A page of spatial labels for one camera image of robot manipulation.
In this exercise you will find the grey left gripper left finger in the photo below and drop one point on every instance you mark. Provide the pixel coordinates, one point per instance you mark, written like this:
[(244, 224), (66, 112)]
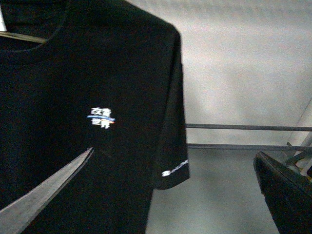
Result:
[(15, 217)]

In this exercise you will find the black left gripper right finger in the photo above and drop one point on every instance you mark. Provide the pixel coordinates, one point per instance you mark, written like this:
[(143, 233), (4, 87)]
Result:
[(287, 194)]

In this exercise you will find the black printed t-shirt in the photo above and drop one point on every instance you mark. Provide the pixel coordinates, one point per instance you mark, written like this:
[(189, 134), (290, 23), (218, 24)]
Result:
[(109, 77)]

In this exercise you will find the grey metal drying rack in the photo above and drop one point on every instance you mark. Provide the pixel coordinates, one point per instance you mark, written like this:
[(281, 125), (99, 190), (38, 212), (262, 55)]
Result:
[(289, 132)]

